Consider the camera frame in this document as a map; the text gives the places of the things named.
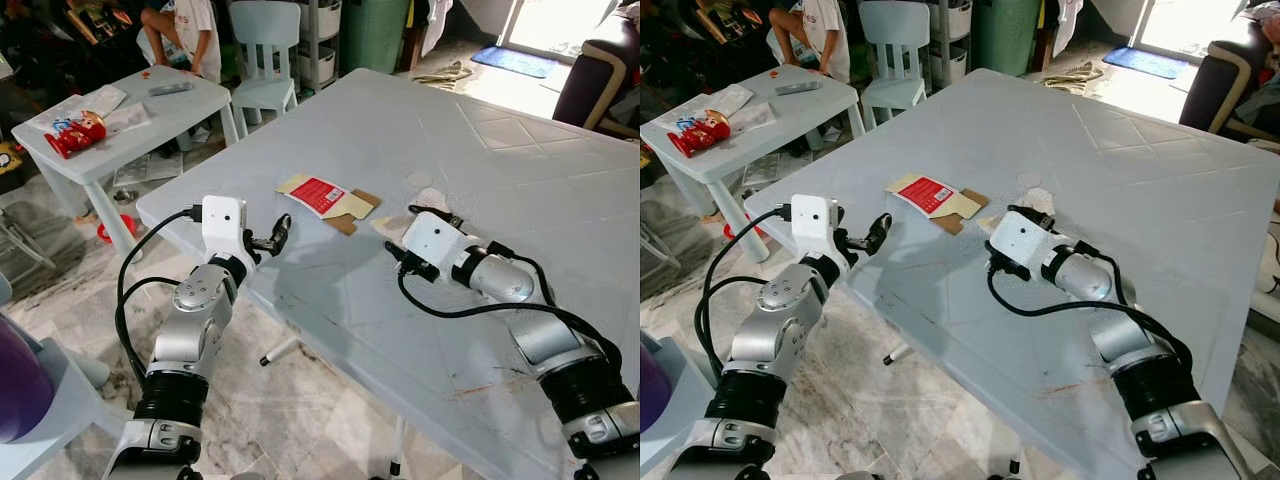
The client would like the beige cloth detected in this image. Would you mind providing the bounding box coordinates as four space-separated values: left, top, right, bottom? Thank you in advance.
412 61 477 87
1040 61 1106 89

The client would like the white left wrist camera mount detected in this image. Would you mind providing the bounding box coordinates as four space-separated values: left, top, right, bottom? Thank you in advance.
200 195 249 267
790 195 839 264

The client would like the large grey plastic table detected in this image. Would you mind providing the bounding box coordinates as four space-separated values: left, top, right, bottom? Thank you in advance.
135 68 641 480
742 68 1280 480

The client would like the dark armchair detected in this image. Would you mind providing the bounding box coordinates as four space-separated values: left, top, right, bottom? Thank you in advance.
552 10 641 141
1178 15 1280 151

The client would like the light blue children's chair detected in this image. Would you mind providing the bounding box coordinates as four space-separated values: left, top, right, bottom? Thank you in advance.
228 0 302 136
858 0 931 131

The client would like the red and tan card package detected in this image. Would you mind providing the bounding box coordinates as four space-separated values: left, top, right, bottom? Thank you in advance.
886 174 991 237
277 174 383 238

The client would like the red toy figure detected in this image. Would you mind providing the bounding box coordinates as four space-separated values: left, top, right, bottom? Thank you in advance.
667 108 732 158
44 110 109 160

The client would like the blue doormat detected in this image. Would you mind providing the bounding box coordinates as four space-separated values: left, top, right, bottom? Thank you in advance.
1102 45 1193 81
471 45 563 80

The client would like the seated person in white shirt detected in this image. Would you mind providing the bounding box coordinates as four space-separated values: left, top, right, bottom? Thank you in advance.
768 0 851 79
138 0 223 83

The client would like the white plastic sheet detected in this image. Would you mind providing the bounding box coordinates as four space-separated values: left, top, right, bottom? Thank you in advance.
28 85 153 138
655 83 779 136

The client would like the white storage rack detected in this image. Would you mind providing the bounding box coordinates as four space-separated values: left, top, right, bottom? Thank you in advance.
928 0 976 89
298 0 347 93

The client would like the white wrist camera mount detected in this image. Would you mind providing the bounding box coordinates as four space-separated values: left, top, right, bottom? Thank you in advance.
400 211 467 283
200 195 249 267
988 211 1052 277
790 195 839 264

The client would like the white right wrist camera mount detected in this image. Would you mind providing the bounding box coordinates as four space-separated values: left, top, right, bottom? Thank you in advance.
400 211 467 283
988 211 1052 277

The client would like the light blue plastic chair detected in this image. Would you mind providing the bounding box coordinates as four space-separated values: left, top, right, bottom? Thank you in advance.
0 272 133 480
640 330 721 476

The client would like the green plastic bin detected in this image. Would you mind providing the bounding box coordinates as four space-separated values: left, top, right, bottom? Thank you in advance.
345 0 413 76
975 0 1043 79

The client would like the purple rubbish bin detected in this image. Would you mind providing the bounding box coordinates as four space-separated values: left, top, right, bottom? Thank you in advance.
0 315 56 444
640 345 669 436

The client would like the small white children's table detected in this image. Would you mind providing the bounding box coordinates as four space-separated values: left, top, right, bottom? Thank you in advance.
10 65 243 259
640 65 866 263

